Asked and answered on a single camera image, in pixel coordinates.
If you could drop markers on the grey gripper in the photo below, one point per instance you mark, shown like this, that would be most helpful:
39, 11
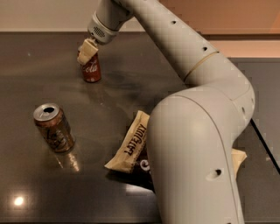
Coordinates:
101, 32

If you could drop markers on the red coke can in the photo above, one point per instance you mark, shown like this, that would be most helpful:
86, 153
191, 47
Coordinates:
91, 70

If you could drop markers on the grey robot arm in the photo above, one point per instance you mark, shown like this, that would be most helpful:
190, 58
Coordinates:
190, 133

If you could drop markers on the brown soda can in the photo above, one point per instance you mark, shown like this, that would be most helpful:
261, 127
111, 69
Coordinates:
52, 123

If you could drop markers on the brown chip bag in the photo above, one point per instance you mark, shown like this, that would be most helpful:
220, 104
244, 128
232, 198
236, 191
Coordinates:
130, 163

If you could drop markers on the grey side table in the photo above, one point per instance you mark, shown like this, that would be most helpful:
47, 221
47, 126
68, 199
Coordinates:
264, 74

